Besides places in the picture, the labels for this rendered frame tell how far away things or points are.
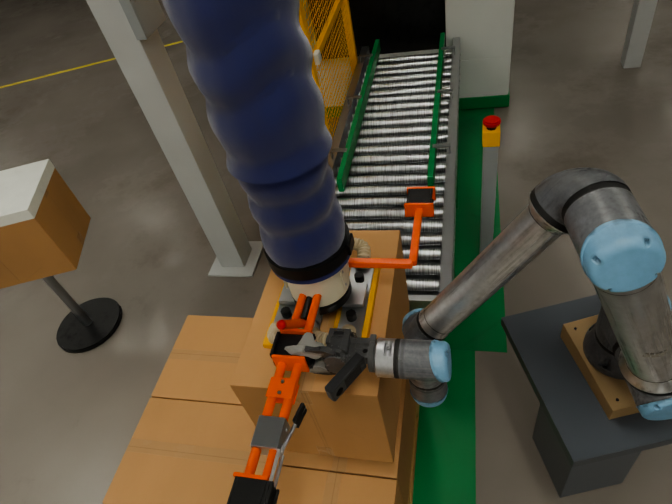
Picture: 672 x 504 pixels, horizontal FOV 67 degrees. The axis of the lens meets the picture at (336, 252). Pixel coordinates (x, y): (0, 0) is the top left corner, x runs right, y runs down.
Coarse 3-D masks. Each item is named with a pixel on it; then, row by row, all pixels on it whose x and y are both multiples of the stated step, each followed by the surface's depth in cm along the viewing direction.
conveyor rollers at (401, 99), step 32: (384, 64) 354; (416, 64) 348; (448, 64) 338; (384, 96) 330; (416, 96) 318; (448, 96) 313; (384, 128) 298; (416, 128) 293; (352, 160) 284; (384, 160) 279; (416, 160) 275; (352, 192) 265; (384, 192) 261; (352, 224) 246; (384, 224) 242; (416, 288) 214
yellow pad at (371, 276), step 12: (360, 276) 146; (372, 276) 149; (372, 288) 146; (372, 300) 143; (348, 312) 138; (360, 312) 140; (372, 312) 142; (336, 324) 139; (360, 324) 137; (360, 336) 135
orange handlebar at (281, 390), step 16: (416, 208) 149; (416, 224) 144; (416, 240) 140; (416, 256) 136; (272, 384) 115; (288, 384) 114; (272, 400) 113; (288, 400) 112; (288, 416) 110; (256, 448) 105; (256, 464) 104; (272, 464) 102
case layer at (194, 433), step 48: (192, 336) 216; (240, 336) 212; (192, 384) 199; (144, 432) 188; (192, 432) 185; (240, 432) 181; (144, 480) 176; (192, 480) 172; (288, 480) 167; (336, 480) 164; (384, 480) 161
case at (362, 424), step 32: (352, 256) 160; (384, 256) 157; (384, 288) 148; (256, 320) 148; (384, 320) 140; (256, 352) 140; (256, 384) 133; (320, 384) 129; (352, 384) 128; (384, 384) 134; (256, 416) 145; (320, 416) 138; (352, 416) 134; (384, 416) 134; (288, 448) 158; (320, 448) 154; (352, 448) 149; (384, 448) 145
